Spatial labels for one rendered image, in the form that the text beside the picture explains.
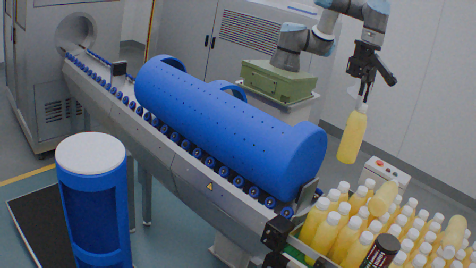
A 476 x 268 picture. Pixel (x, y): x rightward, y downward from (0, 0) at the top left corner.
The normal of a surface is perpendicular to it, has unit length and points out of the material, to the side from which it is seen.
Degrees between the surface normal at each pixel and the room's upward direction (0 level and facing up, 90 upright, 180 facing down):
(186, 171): 70
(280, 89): 90
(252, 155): 79
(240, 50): 90
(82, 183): 90
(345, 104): 90
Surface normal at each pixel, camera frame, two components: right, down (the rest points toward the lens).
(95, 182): 0.47, 0.47
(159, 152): -0.58, -0.08
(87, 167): 0.17, -0.88
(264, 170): -0.67, 0.22
